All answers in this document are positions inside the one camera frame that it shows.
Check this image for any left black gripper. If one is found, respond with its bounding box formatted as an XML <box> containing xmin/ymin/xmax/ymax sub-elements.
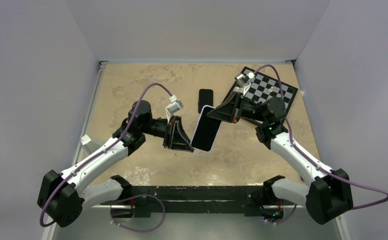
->
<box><xmin>140</xmin><ymin>115</ymin><xmax>194</xmax><ymax>152</ymax></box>

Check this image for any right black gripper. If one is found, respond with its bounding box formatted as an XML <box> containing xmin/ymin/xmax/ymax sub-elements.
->
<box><xmin>206</xmin><ymin>91</ymin><xmax>267</xmax><ymax>124</ymax></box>

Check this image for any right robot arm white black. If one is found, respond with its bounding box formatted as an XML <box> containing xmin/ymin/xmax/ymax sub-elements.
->
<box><xmin>207</xmin><ymin>92</ymin><xmax>354</xmax><ymax>225</ymax></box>

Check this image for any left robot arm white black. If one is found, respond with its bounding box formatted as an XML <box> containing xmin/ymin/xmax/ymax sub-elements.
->
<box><xmin>37</xmin><ymin>96</ymin><xmax>194</xmax><ymax>228</ymax></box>

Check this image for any black phone on table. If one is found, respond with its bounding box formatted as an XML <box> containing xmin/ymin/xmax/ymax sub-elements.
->
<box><xmin>198</xmin><ymin>88</ymin><xmax>214</xmax><ymax>114</ymax></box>

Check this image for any black white chessboard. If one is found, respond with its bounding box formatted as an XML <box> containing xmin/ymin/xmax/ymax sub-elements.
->
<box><xmin>245</xmin><ymin>72</ymin><xmax>299</xmax><ymax>113</ymax></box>

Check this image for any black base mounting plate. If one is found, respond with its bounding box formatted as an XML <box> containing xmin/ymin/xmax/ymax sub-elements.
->
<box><xmin>111</xmin><ymin>185</ymin><xmax>292</xmax><ymax>218</ymax></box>

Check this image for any small white box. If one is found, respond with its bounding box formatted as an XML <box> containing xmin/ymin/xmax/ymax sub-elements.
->
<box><xmin>80</xmin><ymin>134</ymin><xmax>91</xmax><ymax>145</ymax></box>

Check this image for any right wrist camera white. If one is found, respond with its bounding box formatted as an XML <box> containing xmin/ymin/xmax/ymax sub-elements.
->
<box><xmin>235</xmin><ymin>72</ymin><xmax>255</xmax><ymax>96</ymax></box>

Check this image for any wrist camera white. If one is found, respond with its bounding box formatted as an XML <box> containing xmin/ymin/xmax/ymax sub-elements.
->
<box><xmin>165</xmin><ymin>95</ymin><xmax>183</xmax><ymax>123</ymax></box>
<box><xmin>235</xmin><ymin>72</ymin><xmax>255</xmax><ymax>96</ymax></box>

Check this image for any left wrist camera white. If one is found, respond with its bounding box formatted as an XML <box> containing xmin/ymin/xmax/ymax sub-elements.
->
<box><xmin>165</xmin><ymin>95</ymin><xmax>183</xmax><ymax>123</ymax></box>

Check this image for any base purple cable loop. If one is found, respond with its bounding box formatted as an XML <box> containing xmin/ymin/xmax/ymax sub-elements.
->
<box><xmin>110</xmin><ymin>192</ymin><xmax>166</xmax><ymax>233</ymax></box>

